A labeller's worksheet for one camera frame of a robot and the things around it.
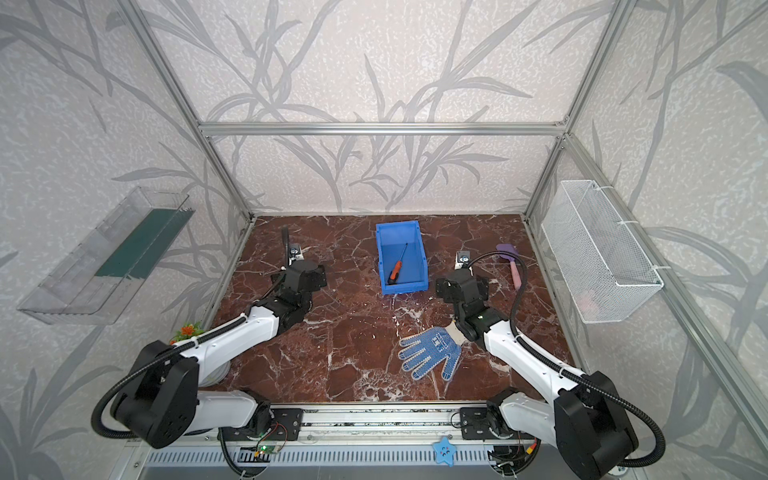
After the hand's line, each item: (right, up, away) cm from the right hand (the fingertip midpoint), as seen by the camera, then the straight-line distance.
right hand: (459, 267), depth 86 cm
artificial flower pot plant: (-68, -14, -15) cm, 71 cm away
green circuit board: (-48, -42, -15) cm, 66 cm away
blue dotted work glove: (-8, -23, +1) cm, 25 cm away
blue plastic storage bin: (-21, +7, +26) cm, 34 cm away
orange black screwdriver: (-20, -4, +13) cm, 24 cm away
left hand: (-45, +2, +2) cm, 46 cm away
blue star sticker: (-7, -42, -17) cm, 46 cm away
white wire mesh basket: (+26, +1, -25) cm, 36 cm away
